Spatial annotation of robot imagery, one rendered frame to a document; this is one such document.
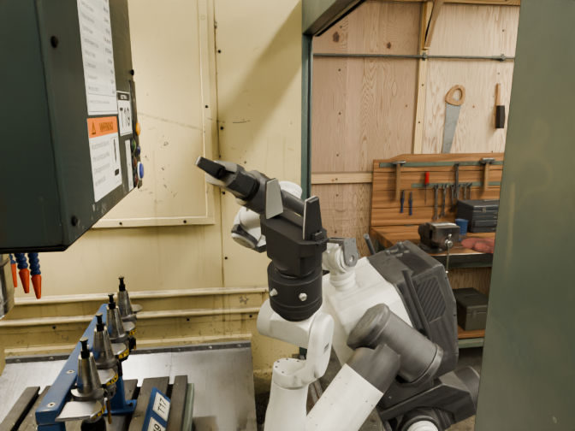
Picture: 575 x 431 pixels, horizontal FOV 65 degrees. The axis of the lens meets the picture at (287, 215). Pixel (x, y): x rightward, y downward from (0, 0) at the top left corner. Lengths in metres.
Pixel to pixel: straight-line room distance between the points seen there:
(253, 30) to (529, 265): 1.33
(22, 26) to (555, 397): 0.58
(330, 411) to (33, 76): 0.71
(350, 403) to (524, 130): 0.60
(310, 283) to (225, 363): 1.14
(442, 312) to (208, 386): 0.95
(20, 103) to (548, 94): 0.48
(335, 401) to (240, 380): 0.89
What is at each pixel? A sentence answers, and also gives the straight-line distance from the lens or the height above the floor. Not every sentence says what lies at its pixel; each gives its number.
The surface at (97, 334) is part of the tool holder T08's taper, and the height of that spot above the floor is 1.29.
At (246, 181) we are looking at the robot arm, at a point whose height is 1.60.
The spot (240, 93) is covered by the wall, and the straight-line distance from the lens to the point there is 1.62.
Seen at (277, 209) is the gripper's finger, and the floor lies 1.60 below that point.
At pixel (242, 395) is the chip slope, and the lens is 1.74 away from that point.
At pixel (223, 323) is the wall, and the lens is 1.81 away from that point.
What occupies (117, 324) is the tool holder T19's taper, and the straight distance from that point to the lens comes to 1.19.
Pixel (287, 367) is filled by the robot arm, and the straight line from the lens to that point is 0.84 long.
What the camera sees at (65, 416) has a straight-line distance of 0.98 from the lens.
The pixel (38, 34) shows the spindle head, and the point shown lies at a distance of 0.53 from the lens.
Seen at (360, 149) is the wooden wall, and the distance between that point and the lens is 3.47.
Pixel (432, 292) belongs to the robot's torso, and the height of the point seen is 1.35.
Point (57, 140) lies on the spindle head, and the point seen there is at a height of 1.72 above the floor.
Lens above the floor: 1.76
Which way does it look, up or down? 13 degrees down
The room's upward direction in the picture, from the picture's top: straight up
